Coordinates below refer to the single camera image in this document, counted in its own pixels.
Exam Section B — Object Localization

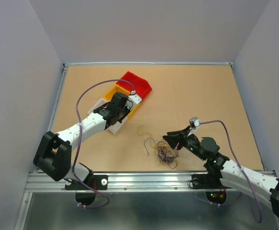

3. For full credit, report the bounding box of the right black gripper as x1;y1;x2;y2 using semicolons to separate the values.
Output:
162;125;206;161

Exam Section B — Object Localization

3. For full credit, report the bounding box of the wire bundle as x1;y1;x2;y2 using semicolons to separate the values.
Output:
143;137;180;169

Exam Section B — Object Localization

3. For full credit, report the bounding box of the yellow wire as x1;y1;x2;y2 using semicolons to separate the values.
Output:
137;125;153;136

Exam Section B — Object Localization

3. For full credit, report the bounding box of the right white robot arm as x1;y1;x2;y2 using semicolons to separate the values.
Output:
163;126;279;218

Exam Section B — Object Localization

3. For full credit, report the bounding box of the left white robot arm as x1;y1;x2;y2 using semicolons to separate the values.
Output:
33;92;142;189

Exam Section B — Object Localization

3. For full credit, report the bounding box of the white plastic bin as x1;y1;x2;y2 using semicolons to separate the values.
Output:
88;98;128;134

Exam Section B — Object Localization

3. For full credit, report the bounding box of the yellow plastic bin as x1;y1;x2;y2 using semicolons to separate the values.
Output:
103;83;141;119

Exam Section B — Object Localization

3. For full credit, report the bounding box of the red plastic bin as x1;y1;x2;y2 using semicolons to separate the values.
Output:
121;71;152;101

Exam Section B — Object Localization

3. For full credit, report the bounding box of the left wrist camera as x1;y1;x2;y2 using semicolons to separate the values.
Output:
128;94;142;110

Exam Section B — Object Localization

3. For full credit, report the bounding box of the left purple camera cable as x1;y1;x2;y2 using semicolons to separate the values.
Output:
70;79;137;209

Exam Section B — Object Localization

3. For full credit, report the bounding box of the purple camera cable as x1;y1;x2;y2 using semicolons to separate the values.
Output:
70;79;137;209
199;119;263;223

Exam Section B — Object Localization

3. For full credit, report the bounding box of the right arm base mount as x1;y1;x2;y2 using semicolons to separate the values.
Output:
188;173;227;206

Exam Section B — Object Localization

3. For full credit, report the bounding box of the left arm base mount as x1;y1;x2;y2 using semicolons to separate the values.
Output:
63;163;110;209

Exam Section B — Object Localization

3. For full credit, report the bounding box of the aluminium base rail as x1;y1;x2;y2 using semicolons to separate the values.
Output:
24;170;279;192

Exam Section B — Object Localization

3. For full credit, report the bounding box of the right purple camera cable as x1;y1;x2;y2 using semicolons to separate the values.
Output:
199;119;263;223

